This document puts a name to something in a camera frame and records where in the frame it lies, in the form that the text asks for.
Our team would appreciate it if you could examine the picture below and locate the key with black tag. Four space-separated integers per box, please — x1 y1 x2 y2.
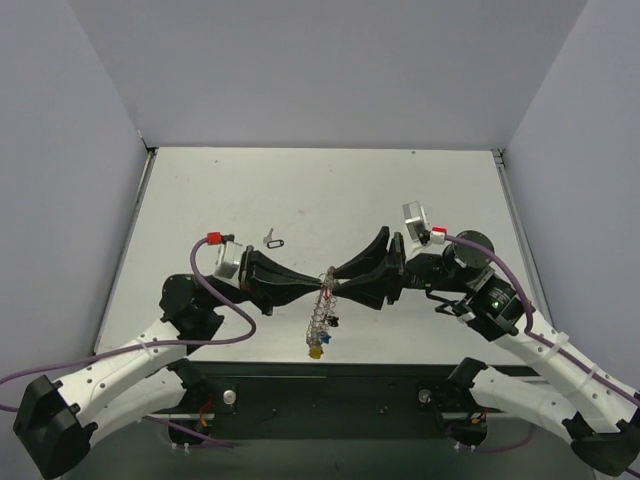
263 228 285 249

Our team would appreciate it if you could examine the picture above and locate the yellow key tag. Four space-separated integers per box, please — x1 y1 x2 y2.
308 346 324 360

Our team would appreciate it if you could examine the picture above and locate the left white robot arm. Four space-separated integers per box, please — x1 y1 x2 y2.
13 240 321 479

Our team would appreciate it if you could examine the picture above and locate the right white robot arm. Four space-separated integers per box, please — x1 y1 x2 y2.
333 227 639 477

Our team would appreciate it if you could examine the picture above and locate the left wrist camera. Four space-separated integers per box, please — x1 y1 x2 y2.
213 241 245 284

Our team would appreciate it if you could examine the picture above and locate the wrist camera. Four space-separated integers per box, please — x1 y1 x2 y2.
402 201 447 248
213 241 245 284

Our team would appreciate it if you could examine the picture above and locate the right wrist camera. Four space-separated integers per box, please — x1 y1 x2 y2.
402 201 447 248

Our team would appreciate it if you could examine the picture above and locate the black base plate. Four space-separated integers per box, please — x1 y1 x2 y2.
165 362 490 445

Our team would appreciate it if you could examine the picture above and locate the aluminium frame rail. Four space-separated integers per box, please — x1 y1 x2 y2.
490 150 555 342

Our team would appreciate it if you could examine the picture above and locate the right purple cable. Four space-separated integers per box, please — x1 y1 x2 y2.
432 227 640 406

